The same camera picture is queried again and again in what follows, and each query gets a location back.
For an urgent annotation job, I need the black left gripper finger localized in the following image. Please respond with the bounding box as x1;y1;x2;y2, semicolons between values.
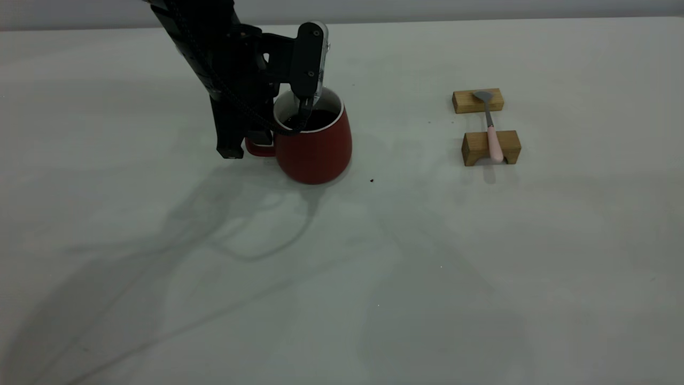
292;21;329;101
210;97;247;159

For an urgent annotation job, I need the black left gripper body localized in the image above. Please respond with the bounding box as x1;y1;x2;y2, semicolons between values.
230;27;294;132

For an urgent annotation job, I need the red ceramic mug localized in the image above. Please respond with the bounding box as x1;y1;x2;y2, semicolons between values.
245;86;353;186

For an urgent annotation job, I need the pink handled grey spoon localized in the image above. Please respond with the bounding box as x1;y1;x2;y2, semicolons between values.
472;90;504;164

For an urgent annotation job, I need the dark coffee liquid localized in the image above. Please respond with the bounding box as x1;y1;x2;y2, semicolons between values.
282;109;339;132

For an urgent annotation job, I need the flat wooden block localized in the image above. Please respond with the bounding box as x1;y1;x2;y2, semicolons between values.
452;88;504;114

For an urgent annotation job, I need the arched wooden block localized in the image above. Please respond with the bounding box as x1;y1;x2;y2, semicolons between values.
461;130;522;167

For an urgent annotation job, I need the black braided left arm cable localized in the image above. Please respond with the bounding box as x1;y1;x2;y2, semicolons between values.
166;0;314;137

